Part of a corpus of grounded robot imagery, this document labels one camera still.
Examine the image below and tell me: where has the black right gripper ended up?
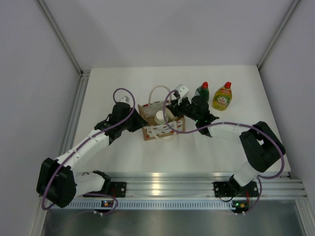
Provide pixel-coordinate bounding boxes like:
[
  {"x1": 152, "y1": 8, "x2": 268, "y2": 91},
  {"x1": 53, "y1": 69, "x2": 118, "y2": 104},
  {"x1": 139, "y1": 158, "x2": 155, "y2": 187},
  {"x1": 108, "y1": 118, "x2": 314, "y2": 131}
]
[{"x1": 166, "y1": 95, "x2": 200, "y2": 122}]

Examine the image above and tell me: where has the green dish soap bottle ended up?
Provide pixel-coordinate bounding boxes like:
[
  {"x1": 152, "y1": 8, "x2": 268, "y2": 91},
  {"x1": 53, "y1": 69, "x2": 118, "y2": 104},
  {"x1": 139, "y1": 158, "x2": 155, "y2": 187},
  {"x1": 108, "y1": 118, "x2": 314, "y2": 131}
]
[{"x1": 195, "y1": 82, "x2": 210, "y2": 103}]

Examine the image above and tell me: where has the watermelon print canvas bag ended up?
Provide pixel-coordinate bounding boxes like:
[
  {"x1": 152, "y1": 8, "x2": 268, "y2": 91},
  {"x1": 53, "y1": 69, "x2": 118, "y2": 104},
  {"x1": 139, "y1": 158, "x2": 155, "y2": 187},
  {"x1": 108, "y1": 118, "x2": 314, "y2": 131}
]
[{"x1": 138, "y1": 85, "x2": 186, "y2": 142}]

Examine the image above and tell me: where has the yellow dish soap bottle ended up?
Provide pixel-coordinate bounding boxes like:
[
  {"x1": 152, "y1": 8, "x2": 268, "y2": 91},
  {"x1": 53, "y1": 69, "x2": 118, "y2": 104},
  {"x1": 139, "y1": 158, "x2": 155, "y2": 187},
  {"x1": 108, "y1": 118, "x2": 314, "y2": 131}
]
[{"x1": 212, "y1": 82, "x2": 232, "y2": 111}]

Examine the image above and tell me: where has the white pump lotion bottle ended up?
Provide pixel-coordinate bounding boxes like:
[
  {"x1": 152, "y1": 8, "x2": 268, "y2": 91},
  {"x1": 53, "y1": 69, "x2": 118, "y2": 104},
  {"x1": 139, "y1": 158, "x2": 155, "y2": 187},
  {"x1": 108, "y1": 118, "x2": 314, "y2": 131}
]
[{"x1": 165, "y1": 108, "x2": 178, "y2": 122}]

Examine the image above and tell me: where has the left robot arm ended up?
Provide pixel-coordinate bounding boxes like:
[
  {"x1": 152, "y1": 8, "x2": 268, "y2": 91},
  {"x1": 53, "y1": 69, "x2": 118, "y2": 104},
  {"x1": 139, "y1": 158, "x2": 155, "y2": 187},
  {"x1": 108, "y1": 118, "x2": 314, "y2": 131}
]
[{"x1": 36, "y1": 102, "x2": 148, "y2": 208}]

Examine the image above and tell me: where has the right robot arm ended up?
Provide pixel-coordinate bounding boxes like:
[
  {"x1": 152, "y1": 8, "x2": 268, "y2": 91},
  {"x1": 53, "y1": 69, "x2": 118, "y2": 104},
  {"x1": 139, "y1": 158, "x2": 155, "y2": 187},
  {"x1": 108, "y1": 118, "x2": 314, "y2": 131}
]
[{"x1": 163, "y1": 95, "x2": 286, "y2": 197}]

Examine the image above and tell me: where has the white cap cream bottle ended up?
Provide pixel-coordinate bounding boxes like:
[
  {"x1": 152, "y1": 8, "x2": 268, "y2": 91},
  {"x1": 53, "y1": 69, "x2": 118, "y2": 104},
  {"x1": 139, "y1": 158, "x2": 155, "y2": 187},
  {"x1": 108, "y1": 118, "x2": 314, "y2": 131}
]
[{"x1": 154, "y1": 110, "x2": 165, "y2": 125}]

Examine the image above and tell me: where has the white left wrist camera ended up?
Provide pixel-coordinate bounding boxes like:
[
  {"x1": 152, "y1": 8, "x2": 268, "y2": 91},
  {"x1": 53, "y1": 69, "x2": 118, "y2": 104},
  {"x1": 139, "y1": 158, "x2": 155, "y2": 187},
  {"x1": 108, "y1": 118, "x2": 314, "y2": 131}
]
[{"x1": 119, "y1": 95, "x2": 130, "y2": 104}]

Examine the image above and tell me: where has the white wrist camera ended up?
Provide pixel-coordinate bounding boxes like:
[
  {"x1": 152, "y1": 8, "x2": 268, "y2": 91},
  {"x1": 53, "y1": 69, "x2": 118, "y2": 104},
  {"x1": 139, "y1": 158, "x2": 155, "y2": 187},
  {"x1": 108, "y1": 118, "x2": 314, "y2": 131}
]
[
  {"x1": 174, "y1": 84, "x2": 189, "y2": 105},
  {"x1": 119, "y1": 95, "x2": 130, "y2": 104}
]

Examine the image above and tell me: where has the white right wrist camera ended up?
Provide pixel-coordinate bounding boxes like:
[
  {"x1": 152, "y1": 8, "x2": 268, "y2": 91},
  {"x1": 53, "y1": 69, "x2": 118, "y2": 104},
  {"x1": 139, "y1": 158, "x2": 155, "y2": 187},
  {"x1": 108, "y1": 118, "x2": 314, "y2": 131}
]
[{"x1": 174, "y1": 84, "x2": 189, "y2": 105}]

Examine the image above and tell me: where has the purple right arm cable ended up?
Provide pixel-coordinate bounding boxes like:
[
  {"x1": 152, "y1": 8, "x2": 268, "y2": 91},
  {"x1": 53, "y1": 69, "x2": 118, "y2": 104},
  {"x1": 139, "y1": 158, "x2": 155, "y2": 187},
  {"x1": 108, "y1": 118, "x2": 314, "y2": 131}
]
[{"x1": 162, "y1": 90, "x2": 286, "y2": 178}]

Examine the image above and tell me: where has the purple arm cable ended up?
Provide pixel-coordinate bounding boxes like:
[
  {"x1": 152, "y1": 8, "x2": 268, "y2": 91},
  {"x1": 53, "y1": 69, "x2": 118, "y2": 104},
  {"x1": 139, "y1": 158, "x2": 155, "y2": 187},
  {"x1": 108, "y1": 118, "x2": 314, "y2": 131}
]
[
  {"x1": 162, "y1": 90, "x2": 286, "y2": 178},
  {"x1": 40, "y1": 88, "x2": 136, "y2": 210}
]

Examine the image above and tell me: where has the aluminium frame post left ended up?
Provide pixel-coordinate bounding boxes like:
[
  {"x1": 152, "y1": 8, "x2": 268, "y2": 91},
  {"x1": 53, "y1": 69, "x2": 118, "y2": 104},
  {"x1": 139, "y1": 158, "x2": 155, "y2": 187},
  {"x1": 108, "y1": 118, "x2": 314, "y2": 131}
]
[{"x1": 35, "y1": 0, "x2": 83, "y2": 76}]

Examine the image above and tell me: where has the aluminium frame post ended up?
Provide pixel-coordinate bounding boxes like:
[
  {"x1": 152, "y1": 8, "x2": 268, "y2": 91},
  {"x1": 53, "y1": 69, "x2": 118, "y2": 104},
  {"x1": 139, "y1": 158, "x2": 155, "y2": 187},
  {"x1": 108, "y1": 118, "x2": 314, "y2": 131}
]
[
  {"x1": 256, "y1": 0, "x2": 302, "y2": 71},
  {"x1": 35, "y1": 0, "x2": 83, "y2": 76}
]

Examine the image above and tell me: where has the aluminium mounting rail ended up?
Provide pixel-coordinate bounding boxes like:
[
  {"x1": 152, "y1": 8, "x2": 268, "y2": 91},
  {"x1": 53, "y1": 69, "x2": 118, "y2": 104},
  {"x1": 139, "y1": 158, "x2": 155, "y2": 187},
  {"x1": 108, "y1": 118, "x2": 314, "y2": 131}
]
[{"x1": 108, "y1": 173, "x2": 307, "y2": 200}]

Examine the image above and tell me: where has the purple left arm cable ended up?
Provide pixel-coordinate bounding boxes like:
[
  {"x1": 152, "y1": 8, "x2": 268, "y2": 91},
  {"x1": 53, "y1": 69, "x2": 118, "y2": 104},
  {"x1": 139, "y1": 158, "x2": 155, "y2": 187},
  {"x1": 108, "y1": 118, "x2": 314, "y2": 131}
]
[{"x1": 40, "y1": 88, "x2": 136, "y2": 210}]

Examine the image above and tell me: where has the white slotted cable duct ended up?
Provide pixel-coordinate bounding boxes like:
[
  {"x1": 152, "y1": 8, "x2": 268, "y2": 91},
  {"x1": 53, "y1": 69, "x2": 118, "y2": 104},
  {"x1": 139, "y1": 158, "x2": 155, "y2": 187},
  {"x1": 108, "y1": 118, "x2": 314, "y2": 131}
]
[{"x1": 66, "y1": 200, "x2": 235, "y2": 210}]

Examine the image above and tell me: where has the aluminium frame post right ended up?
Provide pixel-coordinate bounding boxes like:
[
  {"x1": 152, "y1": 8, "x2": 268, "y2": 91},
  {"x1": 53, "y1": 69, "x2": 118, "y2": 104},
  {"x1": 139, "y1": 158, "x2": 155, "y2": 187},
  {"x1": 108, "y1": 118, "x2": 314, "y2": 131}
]
[{"x1": 256, "y1": 0, "x2": 302, "y2": 71}]

